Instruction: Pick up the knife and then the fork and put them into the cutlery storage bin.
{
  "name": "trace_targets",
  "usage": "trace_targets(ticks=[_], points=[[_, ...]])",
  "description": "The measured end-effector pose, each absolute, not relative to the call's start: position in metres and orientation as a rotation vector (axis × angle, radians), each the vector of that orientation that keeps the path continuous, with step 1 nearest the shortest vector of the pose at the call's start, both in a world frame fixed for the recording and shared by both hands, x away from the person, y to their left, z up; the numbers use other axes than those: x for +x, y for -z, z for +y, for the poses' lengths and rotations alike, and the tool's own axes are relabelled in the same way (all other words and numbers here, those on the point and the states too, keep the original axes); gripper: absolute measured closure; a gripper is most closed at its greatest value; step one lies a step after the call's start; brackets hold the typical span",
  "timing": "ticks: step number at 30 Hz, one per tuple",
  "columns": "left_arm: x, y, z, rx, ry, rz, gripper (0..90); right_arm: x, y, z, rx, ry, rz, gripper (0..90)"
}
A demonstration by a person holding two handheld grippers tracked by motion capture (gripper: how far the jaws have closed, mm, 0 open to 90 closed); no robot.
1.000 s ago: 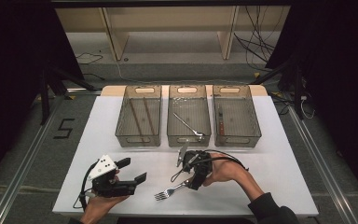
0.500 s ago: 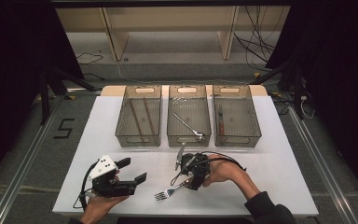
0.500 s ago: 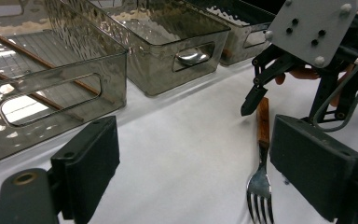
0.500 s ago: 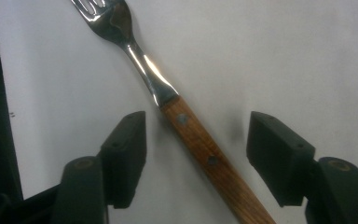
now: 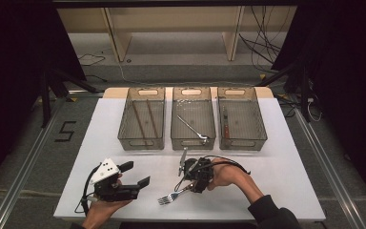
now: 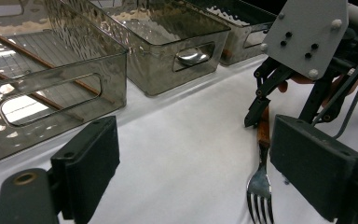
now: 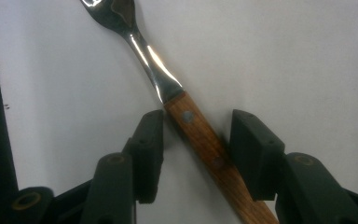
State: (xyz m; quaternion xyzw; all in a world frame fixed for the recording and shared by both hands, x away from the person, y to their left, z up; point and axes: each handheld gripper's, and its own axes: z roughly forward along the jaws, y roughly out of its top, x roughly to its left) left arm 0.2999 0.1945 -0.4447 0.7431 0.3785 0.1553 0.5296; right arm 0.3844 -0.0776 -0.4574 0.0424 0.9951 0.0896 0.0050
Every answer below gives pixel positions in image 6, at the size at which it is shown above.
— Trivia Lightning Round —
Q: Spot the brown wooden chopstick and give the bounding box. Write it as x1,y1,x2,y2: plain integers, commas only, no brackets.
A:
0,63,86,123
0,32,117,105

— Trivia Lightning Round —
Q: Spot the smoky clear plastic bin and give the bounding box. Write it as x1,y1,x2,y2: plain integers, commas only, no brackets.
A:
183,0,278,66
0,0,129,166
59,0,232,97

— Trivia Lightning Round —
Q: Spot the wooden-handled fork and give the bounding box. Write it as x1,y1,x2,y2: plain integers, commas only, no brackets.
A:
245,105,276,224

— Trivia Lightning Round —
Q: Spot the metal spoon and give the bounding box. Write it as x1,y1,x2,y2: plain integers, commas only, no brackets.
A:
176,49,212,67

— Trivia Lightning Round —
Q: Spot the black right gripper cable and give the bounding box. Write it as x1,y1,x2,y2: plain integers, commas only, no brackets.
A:
310,18,358,139

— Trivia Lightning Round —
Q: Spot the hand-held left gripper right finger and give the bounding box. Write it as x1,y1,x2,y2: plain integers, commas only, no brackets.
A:
268,114,358,222

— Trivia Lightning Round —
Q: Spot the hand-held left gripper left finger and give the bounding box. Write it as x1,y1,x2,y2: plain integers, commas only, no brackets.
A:
49,115,121,224

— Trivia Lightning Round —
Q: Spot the white table cover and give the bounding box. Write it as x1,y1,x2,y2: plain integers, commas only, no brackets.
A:
0,54,358,224

